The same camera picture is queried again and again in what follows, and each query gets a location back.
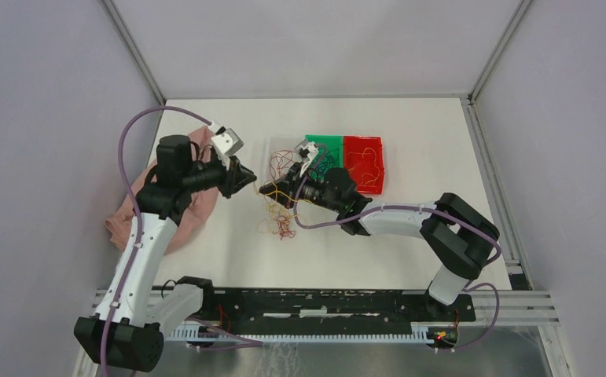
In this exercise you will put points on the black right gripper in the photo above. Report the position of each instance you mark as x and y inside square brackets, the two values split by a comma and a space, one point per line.
[291, 184]

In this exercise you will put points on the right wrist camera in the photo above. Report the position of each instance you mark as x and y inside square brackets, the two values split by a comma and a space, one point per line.
[311, 154]

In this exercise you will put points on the red plastic bin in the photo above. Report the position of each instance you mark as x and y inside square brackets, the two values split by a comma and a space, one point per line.
[363, 158]

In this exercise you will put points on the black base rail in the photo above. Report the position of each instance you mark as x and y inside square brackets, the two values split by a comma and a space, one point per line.
[279, 311]

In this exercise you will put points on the pink cloth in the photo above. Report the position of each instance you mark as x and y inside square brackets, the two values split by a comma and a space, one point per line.
[195, 215]

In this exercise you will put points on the white cable duct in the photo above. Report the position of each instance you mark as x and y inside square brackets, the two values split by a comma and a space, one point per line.
[193, 332]

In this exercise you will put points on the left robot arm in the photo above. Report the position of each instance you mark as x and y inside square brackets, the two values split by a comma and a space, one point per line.
[124, 331]

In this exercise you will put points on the clear plastic bin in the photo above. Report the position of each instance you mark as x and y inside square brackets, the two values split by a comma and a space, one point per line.
[277, 155]

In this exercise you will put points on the green plastic bin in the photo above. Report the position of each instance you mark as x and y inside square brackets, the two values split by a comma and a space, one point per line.
[334, 156]

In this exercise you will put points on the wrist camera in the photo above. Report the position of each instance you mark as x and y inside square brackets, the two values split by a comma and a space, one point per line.
[311, 154]
[225, 141]

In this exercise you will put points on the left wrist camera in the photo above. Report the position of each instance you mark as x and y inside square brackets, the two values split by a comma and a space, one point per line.
[225, 141]

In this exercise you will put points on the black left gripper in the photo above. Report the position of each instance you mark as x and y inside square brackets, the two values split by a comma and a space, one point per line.
[237, 177]

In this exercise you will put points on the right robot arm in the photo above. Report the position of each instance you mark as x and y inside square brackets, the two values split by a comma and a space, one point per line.
[461, 237]

